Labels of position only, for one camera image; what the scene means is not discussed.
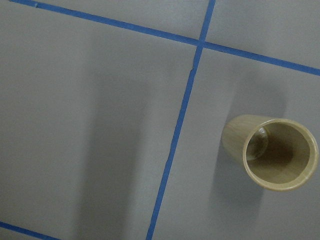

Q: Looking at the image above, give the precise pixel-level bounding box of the tan wooden cup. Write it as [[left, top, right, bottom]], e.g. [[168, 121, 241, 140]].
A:
[[221, 114, 319, 192]]

